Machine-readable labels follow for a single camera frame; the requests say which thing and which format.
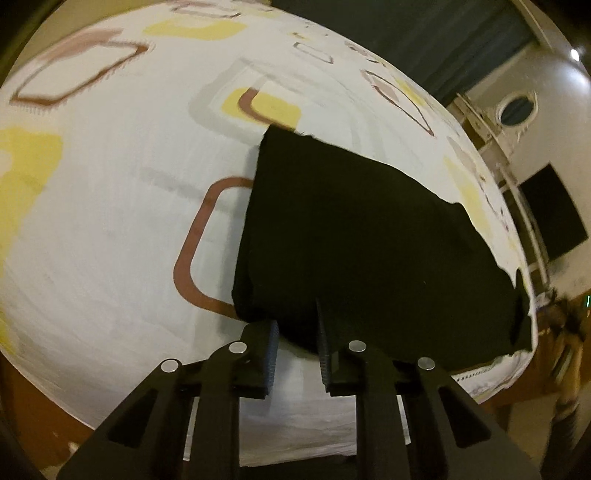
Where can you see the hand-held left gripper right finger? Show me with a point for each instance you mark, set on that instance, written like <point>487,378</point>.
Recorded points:
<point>324,364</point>

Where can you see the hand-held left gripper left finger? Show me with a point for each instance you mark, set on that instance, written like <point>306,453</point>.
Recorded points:
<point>271,357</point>

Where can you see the black pants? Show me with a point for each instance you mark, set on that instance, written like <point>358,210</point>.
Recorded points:
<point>360,240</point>

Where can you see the printed white bed sheet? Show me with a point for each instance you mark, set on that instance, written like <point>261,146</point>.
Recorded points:
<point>115,207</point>

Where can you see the white wooden shelf unit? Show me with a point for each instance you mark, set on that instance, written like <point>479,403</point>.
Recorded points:
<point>489,129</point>

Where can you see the dark teal curtain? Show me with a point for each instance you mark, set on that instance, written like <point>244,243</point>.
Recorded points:
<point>415,41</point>

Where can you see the ceiling spot light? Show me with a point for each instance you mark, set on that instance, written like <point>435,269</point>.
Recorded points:
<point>575,53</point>

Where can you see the black wall screen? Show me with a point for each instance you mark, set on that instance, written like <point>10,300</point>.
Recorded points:
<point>554,212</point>

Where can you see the round wall mirror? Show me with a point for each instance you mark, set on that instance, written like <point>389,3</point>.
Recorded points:
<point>516,110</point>

